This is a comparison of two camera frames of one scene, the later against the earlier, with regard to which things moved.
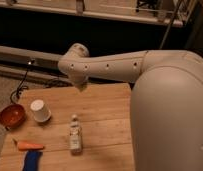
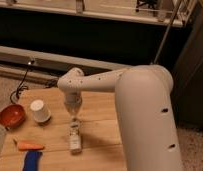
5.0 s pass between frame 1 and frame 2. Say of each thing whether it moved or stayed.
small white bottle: stayed
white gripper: moved
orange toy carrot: stayed
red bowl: stayed
